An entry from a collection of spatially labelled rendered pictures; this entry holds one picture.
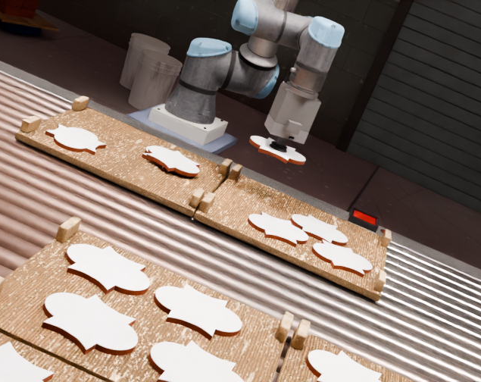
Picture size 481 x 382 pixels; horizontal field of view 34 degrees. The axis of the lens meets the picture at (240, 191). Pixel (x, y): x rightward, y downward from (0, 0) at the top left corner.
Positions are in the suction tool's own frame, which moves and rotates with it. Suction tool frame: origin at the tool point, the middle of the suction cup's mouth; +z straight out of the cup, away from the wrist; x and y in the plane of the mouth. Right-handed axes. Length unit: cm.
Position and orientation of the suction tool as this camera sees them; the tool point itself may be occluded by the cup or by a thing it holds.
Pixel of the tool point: (276, 152)
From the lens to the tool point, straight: 181.0
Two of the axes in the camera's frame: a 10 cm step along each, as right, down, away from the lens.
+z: -3.5, 8.8, 3.2
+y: 9.2, 2.6, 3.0
